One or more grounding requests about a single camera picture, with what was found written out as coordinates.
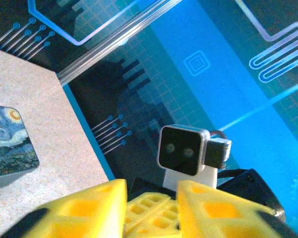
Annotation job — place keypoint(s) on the finger of the yellow lattice right gripper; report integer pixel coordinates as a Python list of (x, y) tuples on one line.
[(151, 215)]

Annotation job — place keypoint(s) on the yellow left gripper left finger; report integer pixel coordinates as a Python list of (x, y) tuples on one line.
[(89, 210)]

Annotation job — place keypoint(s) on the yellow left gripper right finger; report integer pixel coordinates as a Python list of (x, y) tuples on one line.
[(213, 215)]

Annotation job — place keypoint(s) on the starry night print tin box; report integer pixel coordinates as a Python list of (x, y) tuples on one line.
[(10, 146)]

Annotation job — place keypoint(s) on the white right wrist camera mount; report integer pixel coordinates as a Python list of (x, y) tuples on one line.
[(191, 179)]

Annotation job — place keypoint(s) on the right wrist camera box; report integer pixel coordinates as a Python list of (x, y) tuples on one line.
[(181, 148)]

